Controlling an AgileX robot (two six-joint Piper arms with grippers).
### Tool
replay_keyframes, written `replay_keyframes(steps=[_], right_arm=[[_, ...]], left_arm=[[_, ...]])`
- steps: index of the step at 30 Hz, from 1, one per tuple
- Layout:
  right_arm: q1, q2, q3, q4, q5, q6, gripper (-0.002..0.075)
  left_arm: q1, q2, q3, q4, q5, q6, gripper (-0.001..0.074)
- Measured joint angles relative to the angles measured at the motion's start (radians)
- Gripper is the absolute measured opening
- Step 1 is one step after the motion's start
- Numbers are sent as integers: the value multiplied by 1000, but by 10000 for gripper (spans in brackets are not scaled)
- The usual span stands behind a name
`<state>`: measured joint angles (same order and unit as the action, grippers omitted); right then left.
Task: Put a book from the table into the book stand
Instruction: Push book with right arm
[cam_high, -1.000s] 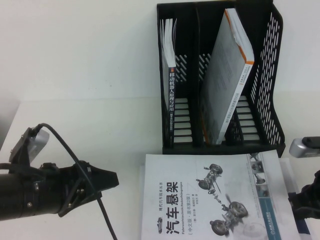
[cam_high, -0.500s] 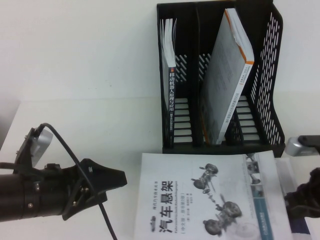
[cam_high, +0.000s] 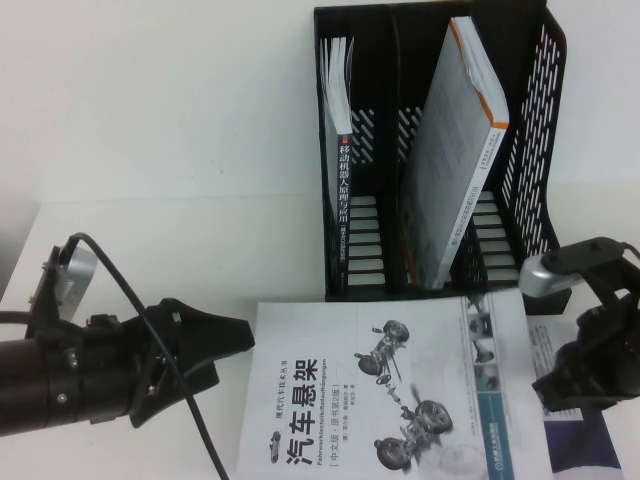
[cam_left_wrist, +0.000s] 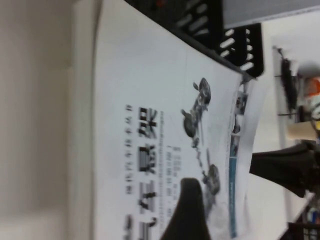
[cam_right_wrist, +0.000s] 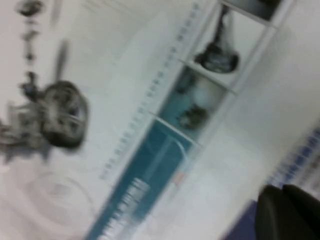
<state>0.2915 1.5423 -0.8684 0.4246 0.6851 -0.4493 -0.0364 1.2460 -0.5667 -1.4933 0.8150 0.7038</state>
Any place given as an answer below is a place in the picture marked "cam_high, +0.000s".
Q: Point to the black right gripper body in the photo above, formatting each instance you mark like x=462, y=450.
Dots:
x=610, y=345

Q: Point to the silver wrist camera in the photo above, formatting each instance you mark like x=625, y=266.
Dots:
x=545, y=280
x=75, y=280

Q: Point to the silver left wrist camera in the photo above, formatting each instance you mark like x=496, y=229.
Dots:
x=75, y=280

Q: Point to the black left camera bracket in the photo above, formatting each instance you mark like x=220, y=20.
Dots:
x=42, y=290

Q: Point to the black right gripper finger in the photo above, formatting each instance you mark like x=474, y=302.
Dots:
x=550, y=390
x=587, y=402

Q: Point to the dark spine robotics book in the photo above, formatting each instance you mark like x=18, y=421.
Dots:
x=340, y=165

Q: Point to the black camera bracket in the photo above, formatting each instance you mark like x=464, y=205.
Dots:
x=595, y=257
x=42, y=290

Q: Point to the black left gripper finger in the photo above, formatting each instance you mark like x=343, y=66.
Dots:
x=225, y=332
x=192, y=380

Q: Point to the white book with orange edge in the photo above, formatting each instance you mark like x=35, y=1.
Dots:
x=450, y=165

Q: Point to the black mesh book stand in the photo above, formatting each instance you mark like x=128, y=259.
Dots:
x=535, y=165

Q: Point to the book with blue-suited man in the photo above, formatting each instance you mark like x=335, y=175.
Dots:
x=570, y=440

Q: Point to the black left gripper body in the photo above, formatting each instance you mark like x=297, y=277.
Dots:
x=125, y=360

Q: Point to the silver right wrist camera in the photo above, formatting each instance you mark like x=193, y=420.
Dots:
x=545, y=280

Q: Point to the black right camera bracket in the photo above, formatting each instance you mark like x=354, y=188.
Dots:
x=595, y=257

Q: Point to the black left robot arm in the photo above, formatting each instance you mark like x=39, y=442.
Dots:
x=30, y=372

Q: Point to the white car suspension book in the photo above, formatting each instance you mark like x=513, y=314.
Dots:
x=380, y=395

